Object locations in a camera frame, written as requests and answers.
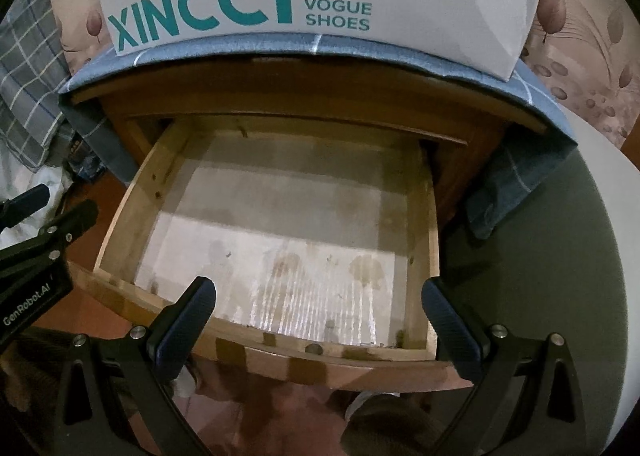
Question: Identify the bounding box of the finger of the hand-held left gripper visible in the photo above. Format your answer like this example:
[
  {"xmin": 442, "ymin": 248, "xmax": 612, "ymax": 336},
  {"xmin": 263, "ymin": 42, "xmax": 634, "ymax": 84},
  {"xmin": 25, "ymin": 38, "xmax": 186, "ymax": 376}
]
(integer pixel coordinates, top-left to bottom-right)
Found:
[
  {"xmin": 0, "ymin": 185, "xmax": 51, "ymax": 230},
  {"xmin": 0, "ymin": 199, "xmax": 98, "ymax": 281}
]

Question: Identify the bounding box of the white crumpled fabric pile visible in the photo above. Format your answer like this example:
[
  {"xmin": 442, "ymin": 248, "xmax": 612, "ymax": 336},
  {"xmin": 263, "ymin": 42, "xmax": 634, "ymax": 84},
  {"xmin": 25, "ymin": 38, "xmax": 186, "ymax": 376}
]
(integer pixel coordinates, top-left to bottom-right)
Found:
[{"xmin": 0, "ymin": 163, "xmax": 76, "ymax": 217}]

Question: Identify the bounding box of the grey plaid bedding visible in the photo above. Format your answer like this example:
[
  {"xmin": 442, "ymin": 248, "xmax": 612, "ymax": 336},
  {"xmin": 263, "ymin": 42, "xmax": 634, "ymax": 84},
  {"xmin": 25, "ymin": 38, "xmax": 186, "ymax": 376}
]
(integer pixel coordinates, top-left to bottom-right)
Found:
[{"xmin": 0, "ymin": 0, "xmax": 76, "ymax": 171}]

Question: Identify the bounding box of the white drawer liner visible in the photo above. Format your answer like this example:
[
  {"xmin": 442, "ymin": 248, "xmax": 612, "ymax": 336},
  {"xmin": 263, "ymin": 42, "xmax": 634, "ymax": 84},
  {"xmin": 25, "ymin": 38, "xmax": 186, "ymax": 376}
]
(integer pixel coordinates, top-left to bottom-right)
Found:
[{"xmin": 135, "ymin": 131, "xmax": 401, "ymax": 344}]

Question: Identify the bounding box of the wooden drawer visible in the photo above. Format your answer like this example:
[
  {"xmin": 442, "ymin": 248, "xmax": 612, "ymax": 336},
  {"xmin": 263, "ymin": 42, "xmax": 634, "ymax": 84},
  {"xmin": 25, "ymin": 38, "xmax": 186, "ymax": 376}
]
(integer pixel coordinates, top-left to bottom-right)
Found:
[{"xmin": 67, "ymin": 116, "xmax": 473, "ymax": 394}]

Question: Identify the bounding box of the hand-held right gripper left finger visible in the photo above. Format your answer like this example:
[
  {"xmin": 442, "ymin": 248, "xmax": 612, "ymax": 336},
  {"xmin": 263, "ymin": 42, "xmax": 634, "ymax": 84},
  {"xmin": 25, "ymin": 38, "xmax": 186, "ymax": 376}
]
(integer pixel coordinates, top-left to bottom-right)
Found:
[{"xmin": 47, "ymin": 276, "xmax": 217, "ymax": 456}]

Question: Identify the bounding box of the wooden nightstand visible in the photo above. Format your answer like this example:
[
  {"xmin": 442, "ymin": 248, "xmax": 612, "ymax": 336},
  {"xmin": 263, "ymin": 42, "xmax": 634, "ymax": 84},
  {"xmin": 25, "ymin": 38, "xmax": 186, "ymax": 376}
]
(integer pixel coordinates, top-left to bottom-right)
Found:
[{"xmin": 70, "ymin": 56, "xmax": 548, "ymax": 237}]

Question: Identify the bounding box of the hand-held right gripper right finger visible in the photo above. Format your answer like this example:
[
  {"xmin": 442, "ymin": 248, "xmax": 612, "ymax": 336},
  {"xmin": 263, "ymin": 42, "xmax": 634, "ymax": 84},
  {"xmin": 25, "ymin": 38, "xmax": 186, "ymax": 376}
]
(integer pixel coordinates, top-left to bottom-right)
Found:
[{"xmin": 421, "ymin": 277, "xmax": 588, "ymax": 456}]

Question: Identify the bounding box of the blue checked cloth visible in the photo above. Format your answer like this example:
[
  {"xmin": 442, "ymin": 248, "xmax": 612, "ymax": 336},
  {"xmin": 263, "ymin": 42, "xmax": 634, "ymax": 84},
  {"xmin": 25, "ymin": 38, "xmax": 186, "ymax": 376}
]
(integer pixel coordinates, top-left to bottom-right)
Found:
[{"xmin": 57, "ymin": 30, "xmax": 578, "ymax": 239}]

